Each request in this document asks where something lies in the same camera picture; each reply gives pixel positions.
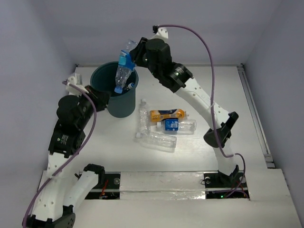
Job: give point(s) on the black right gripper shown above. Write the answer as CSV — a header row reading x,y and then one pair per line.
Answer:
x,y
137,52

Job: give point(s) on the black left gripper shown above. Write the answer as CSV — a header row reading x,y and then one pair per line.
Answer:
x,y
99,98

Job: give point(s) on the blue cap water bottle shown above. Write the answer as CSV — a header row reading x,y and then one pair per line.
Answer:
x,y
125,66

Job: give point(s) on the clear bottle blue-white cap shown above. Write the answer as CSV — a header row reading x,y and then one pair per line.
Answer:
x,y
156,141

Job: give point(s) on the clear bottle plain white cap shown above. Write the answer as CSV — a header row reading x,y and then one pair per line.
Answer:
x,y
129,86

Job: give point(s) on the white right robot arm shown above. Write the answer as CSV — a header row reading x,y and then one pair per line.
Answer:
x,y
181,82

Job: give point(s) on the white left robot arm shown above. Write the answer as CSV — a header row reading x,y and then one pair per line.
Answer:
x,y
58,196

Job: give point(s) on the dark green plastic bin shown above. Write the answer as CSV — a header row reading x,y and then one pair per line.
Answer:
x,y
103,79

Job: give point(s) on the orange label drink bottle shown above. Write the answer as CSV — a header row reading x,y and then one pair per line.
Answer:
x,y
159,115

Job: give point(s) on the upright-lying clear ribbed bottle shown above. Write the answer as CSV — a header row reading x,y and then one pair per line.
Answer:
x,y
144,117

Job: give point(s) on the blue label water bottle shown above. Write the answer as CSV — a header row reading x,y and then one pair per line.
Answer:
x,y
177,126

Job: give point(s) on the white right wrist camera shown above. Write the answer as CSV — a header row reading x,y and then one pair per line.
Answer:
x,y
160,33

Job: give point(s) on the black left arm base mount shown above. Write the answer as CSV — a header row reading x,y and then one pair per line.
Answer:
x,y
109,190

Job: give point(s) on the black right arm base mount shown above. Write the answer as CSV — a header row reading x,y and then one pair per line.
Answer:
x,y
220,186

